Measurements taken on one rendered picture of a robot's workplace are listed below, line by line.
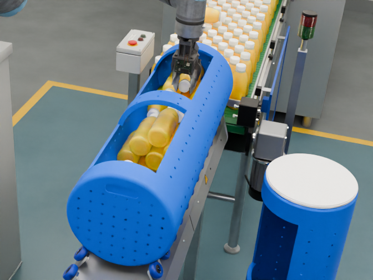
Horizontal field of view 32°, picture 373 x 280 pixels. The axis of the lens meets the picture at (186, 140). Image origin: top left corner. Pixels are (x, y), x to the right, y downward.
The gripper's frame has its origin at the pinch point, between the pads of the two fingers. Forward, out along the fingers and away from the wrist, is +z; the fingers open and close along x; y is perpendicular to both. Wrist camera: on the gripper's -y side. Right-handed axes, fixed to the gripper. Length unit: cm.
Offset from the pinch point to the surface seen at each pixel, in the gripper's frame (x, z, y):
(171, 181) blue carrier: 11, -5, 60
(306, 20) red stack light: 35, -10, -57
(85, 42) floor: -134, 116, -270
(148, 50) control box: -24.1, 8.5, -42.9
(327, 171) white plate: 51, 10, 17
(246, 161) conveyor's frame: 21, 60, -58
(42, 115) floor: -118, 116, -148
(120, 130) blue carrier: -13.4, 4.9, 26.6
